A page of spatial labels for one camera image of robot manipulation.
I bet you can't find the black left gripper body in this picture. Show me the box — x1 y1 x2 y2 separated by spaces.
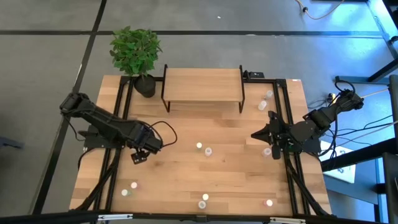
132 123 164 156

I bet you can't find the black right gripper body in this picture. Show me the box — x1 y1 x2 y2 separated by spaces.
267 110 295 161

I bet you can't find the wooden shelf with black legs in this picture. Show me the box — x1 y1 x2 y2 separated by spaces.
160 63 246 114

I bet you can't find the small black box device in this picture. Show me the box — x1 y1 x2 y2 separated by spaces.
243 70 266 80

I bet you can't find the black crossbeam with silver brackets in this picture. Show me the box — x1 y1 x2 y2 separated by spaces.
0 210 398 224

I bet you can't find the white printed sheet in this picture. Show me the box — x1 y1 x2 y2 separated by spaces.
319 140 357 184

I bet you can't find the black metal bar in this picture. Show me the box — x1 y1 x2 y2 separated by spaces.
321 136 398 173

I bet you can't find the green plant in black pot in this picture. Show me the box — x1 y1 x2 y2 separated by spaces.
108 26 164 99

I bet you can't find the black metal floor stand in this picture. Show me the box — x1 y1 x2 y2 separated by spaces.
335 57 398 84

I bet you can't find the grey furniture panel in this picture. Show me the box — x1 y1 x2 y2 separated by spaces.
388 73 398 136

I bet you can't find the dark furniture foot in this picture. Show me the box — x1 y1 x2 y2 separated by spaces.
0 136 25 150

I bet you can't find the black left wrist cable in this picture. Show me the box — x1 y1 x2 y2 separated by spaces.
150 120 178 149

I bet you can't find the beige power cable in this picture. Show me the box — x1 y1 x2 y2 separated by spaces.
362 88 390 98

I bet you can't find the beige floor cable black plug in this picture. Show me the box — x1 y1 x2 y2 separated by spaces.
294 0 346 21

